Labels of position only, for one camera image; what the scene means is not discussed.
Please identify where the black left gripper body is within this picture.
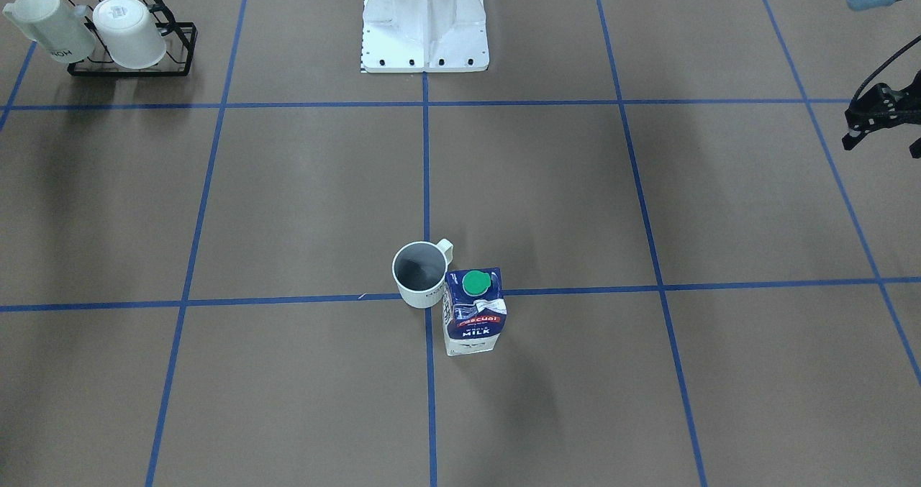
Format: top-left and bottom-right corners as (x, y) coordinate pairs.
(845, 70), (920, 134)

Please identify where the blue white milk carton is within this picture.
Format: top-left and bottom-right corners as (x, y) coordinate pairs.
(442, 268), (507, 357)

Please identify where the white HOME mug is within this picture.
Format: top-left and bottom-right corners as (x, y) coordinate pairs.
(391, 239), (453, 309)

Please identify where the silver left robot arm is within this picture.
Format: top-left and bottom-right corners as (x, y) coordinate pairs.
(842, 0), (920, 150)

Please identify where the white mug on rack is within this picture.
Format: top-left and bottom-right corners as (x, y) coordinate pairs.
(92, 0), (167, 70)
(2, 0), (96, 65)

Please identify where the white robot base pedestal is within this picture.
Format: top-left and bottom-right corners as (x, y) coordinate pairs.
(360, 0), (490, 73)

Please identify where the black wire mug rack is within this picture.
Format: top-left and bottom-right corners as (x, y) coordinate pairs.
(64, 0), (198, 78)

